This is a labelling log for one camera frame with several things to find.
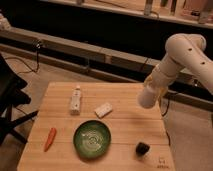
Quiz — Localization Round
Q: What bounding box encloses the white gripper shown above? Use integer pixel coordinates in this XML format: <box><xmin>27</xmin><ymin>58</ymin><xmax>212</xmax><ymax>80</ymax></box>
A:
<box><xmin>144</xmin><ymin>63</ymin><xmax>178</xmax><ymax>88</ymax></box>

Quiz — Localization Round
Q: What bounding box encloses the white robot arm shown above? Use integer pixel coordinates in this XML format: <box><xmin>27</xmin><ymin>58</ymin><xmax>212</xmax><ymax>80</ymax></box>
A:
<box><xmin>144</xmin><ymin>34</ymin><xmax>213</xmax><ymax>94</ymax></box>

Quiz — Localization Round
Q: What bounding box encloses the black eraser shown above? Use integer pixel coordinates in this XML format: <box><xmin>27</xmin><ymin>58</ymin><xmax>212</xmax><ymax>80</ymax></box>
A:
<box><xmin>136</xmin><ymin>142</ymin><xmax>150</xmax><ymax>156</ymax></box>

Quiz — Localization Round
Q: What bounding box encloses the green ceramic bowl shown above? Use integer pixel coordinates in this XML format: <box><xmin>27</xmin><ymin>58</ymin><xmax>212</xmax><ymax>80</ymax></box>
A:
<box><xmin>73</xmin><ymin>120</ymin><xmax>111</xmax><ymax>159</ymax></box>

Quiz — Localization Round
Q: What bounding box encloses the white rectangular block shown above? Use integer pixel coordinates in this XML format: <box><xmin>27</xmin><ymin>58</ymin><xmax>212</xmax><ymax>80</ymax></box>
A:
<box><xmin>94</xmin><ymin>103</ymin><xmax>113</xmax><ymax>118</ymax></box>

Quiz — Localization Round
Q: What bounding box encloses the white glue bottle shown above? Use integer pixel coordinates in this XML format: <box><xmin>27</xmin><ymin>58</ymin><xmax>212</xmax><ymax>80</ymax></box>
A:
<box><xmin>70</xmin><ymin>86</ymin><xmax>81</xmax><ymax>115</ymax></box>

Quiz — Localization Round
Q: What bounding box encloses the orange carrot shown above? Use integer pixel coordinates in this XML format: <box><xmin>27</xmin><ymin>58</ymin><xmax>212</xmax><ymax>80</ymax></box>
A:
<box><xmin>44</xmin><ymin>128</ymin><xmax>57</xmax><ymax>152</ymax></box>

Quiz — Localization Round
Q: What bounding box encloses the black office chair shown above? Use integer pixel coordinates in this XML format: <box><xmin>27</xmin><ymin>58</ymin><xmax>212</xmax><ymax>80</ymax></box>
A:
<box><xmin>0</xmin><ymin>54</ymin><xmax>37</xmax><ymax>145</ymax></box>

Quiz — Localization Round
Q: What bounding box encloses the black cable on floor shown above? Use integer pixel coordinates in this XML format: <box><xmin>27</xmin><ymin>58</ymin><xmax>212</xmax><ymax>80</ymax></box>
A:
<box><xmin>3</xmin><ymin>39</ymin><xmax>44</xmax><ymax>76</ymax></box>

